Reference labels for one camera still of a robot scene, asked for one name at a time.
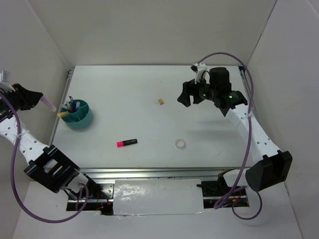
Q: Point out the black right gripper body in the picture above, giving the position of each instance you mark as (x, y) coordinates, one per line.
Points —
(201, 91)

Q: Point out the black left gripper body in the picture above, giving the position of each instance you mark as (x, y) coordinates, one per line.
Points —
(21, 100)

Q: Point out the lilac highlighter marker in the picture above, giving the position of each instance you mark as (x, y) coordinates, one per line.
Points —
(48, 103)

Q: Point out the clear tape roll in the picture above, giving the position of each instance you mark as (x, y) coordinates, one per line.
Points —
(180, 144)

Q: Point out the blue gel pen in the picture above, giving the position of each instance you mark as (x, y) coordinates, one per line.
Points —
(71, 101)

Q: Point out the pink black highlighter marker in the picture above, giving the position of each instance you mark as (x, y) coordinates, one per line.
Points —
(126, 142)

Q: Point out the orange highlighter marker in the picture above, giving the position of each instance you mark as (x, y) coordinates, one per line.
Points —
(62, 114)

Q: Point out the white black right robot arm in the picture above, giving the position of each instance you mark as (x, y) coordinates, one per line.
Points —
(271, 165)

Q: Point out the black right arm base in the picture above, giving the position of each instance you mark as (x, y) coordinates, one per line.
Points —
(212, 191)

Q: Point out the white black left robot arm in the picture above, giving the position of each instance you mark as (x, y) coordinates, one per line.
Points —
(47, 165)

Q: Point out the teal round compartment organizer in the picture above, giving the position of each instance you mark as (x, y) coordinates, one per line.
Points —
(81, 119)

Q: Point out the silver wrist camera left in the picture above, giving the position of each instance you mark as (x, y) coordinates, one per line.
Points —
(4, 81)

